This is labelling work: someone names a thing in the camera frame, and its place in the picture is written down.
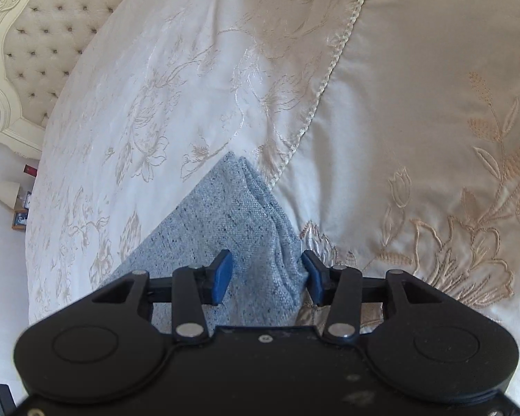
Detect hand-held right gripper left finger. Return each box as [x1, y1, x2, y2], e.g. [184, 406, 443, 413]
[89, 249, 234, 341]

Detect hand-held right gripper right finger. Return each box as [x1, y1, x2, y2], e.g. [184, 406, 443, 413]
[301, 250, 443, 341]

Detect grey speckled pants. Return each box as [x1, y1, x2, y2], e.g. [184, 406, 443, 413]
[99, 151, 309, 328]

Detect cream embroidered bedspread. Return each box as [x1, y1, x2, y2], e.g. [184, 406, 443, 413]
[24, 0, 520, 330]

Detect white table lamp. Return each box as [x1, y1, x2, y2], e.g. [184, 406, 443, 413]
[0, 181, 20, 209]

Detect cream tufted headboard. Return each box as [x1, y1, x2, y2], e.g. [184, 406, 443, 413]
[0, 0, 157, 161]

